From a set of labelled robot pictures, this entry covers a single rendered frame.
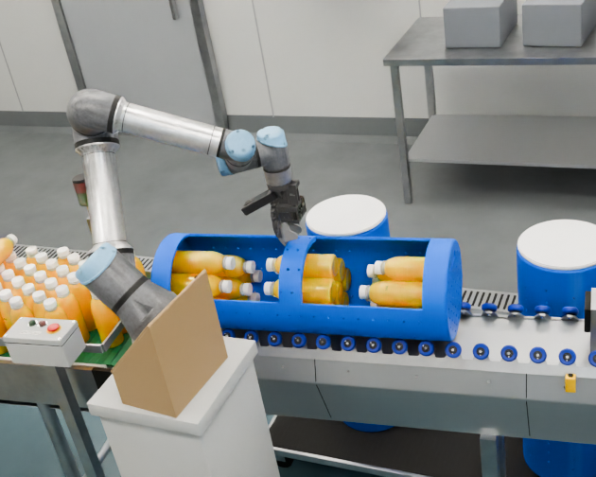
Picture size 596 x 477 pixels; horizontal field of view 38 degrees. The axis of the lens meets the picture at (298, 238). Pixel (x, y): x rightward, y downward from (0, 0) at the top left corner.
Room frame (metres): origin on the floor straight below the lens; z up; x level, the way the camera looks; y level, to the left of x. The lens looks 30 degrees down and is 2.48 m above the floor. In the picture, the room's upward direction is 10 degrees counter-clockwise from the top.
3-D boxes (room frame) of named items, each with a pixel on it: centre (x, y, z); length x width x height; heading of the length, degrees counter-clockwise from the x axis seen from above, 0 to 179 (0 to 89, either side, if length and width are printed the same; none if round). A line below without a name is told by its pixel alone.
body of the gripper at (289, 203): (2.14, 0.01, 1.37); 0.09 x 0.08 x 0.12; 68
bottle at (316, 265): (2.13, 0.00, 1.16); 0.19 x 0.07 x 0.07; 68
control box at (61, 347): (2.14, 0.80, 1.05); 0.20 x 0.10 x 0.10; 68
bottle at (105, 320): (2.30, 0.64, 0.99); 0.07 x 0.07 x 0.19
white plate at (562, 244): (2.19, -0.79, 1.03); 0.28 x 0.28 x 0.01
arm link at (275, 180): (2.14, 0.02, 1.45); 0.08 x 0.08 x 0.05
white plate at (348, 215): (2.61, -0.18, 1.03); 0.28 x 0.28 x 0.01
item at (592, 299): (1.83, -0.74, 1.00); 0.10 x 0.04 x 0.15; 158
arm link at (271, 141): (2.14, 0.02, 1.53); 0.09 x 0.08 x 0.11; 99
